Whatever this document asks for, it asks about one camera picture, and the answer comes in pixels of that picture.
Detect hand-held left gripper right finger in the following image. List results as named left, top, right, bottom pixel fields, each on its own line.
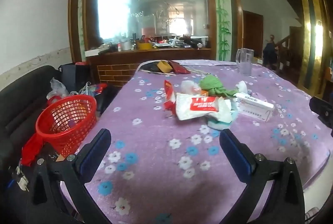
left=219, top=129, right=305, bottom=224

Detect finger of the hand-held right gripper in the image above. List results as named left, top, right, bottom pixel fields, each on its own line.
left=309, top=96, right=333, bottom=137

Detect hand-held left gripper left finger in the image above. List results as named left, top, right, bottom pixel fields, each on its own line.
left=31, top=128, right=112, bottom=224

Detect pale blue tissue pack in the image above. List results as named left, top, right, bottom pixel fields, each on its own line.
left=207, top=107, right=238, bottom=131

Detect red plastic mesh basket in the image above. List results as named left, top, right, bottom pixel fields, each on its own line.
left=36, top=95, right=97, bottom=157

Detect white cardboard box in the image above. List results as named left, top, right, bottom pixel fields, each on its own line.
left=234, top=92, right=275, bottom=121

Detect white tissue packet red label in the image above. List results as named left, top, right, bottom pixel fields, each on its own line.
left=175, top=92, right=233, bottom=121

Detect green cloth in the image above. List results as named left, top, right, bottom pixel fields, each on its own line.
left=200, top=75, right=236, bottom=98

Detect clear plastic bag red print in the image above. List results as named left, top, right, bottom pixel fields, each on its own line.
left=180, top=80, right=202, bottom=95

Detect red snack wrapper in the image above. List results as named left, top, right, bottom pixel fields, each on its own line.
left=163, top=80, right=180, bottom=113

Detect purple floral tablecloth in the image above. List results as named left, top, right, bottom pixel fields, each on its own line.
left=60, top=59, right=333, bottom=224

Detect red cloth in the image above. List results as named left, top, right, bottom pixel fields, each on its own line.
left=21, top=133, right=43, bottom=167

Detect striped colourful bag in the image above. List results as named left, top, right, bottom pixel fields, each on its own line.
left=78, top=83, right=108, bottom=99

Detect wooden staircase railing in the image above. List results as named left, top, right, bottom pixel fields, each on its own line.
left=276, top=31, right=292, bottom=73

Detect clear plastic bag on sofa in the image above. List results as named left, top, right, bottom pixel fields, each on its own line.
left=47, top=78, right=69, bottom=106

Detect black bag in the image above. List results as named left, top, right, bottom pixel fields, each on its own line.
left=58, top=63, right=90, bottom=94

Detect silver foil packets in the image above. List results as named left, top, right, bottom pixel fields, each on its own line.
left=182, top=66, right=211, bottom=75

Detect black sofa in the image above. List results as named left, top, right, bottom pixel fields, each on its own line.
left=0, top=65, right=117, bottom=224

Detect wooden counter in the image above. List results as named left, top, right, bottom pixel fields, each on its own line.
left=86, top=47, right=212, bottom=88

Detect brown wooden door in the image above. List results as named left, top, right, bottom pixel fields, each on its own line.
left=243, top=11, right=264, bottom=58

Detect black flat fan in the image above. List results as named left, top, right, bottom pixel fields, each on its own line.
left=140, top=62, right=177, bottom=76

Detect yellow tape roll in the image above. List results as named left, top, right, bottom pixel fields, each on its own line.
left=157, top=60, right=173, bottom=73

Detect etched glass partition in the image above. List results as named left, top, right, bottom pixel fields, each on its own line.
left=86, top=0, right=216, bottom=50

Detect golden door frame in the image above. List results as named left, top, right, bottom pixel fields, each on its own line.
left=295, top=0, right=326, bottom=91

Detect bamboo wall painting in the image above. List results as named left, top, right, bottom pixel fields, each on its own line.
left=209, top=0, right=232, bottom=61

